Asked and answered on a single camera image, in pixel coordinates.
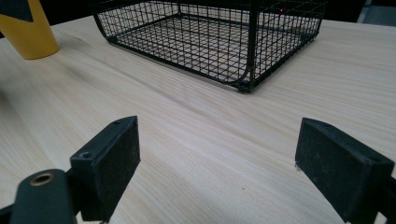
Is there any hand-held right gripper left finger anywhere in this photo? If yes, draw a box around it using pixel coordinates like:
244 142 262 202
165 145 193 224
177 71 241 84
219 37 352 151
69 115 142 224

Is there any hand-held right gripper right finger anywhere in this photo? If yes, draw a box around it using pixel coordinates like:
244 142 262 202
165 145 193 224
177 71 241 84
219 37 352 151
294 117 396 224

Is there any yellow cup with black print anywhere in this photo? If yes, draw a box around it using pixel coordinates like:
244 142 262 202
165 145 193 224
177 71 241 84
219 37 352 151
0 0 61 61

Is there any black wire mesh basket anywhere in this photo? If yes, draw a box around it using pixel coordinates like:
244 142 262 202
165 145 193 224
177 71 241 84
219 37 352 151
89 0 328 93

